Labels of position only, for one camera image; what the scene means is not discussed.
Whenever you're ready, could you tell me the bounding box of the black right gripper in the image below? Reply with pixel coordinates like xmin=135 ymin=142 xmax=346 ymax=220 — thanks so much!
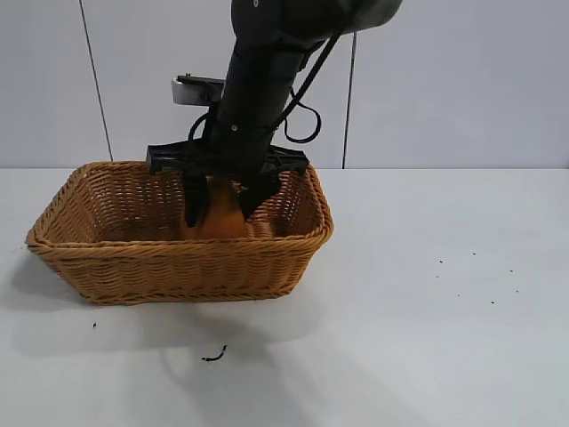
xmin=146 ymin=104 xmax=311 ymax=229

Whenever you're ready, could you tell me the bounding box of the rectangular woven wicker basket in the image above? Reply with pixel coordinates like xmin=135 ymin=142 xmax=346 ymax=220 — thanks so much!
xmin=25 ymin=160 xmax=335 ymax=306

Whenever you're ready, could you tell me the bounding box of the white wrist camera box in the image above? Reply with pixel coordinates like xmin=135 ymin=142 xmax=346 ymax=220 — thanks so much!
xmin=170 ymin=73 xmax=227 ymax=108

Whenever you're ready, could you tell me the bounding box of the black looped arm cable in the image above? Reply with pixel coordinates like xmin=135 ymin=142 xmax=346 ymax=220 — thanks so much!
xmin=271 ymin=33 xmax=342 ymax=144

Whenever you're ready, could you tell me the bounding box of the small black curved scrap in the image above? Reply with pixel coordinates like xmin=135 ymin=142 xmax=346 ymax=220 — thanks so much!
xmin=200 ymin=344 xmax=228 ymax=363

